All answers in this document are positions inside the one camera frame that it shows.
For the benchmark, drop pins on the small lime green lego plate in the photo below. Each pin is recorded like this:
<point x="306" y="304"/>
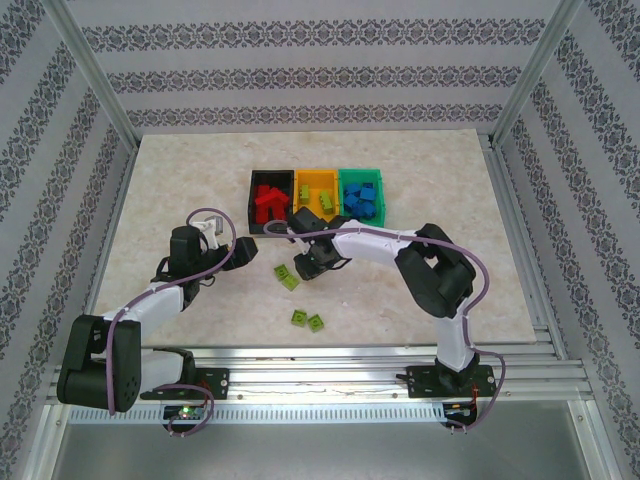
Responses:
<point x="315" y="322"/>
<point x="290" y="283"/>
<point x="299" y="317"/>
<point x="282" y="271"/>

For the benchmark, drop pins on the black plastic bin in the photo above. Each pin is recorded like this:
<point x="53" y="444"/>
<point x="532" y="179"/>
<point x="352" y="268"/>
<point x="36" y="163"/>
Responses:
<point x="272" y="176"/>

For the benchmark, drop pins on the aluminium frame post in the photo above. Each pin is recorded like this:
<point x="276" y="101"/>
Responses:
<point x="90" y="75"/>
<point x="537" y="75"/>

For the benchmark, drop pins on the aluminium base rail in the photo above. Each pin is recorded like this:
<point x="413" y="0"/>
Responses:
<point x="320" y="375"/>

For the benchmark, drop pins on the aluminium side rail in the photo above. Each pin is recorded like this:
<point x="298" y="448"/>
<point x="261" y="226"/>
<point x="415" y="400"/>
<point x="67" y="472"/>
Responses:
<point x="527" y="250"/>
<point x="112" y="225"/>

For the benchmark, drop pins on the controller board without light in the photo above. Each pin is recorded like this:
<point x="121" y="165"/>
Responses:
<point x="457" y="409"/>

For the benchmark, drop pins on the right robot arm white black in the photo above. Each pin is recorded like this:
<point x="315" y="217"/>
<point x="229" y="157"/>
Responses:
<point x="370" y="245"/>

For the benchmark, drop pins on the long lime green lego plate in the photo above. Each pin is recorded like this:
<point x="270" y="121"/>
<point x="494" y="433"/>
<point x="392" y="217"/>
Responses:
<point x="303" y="194"/>
<point x="326" y="201"/>

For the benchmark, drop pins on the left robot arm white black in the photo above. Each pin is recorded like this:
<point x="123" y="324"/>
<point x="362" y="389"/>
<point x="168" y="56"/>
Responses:
<point x="160" y="301"/>

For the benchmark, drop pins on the grey metal bottom panel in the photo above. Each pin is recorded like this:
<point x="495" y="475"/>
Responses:
<point x="320" y="455"/>

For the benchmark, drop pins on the yellow plastic bin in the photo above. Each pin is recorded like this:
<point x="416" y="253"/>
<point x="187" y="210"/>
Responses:
<point x="315" y="180"/>

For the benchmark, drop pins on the controller board with green light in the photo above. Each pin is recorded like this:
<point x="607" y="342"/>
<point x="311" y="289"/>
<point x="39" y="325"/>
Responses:
<point x="185" y="412"/>

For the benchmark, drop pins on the green plastic bin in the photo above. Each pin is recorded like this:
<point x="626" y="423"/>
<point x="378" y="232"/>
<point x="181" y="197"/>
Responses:
<point x="382" y="200"/>

